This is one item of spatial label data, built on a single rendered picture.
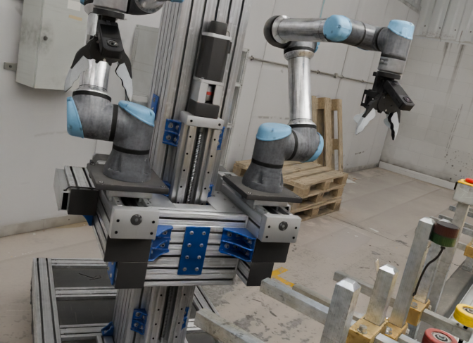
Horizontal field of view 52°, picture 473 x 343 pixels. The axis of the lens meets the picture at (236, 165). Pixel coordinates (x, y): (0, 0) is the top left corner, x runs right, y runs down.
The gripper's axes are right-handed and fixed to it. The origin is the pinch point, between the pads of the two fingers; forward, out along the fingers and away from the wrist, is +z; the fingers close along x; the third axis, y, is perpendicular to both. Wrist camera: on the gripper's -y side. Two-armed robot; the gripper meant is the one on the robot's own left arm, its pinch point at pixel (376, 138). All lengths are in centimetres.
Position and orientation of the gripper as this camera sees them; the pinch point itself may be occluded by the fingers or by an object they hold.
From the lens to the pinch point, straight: 156.4
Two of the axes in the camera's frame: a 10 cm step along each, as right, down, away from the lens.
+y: -3.9, -2.8, 8.8
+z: -2.0, 9.6, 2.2
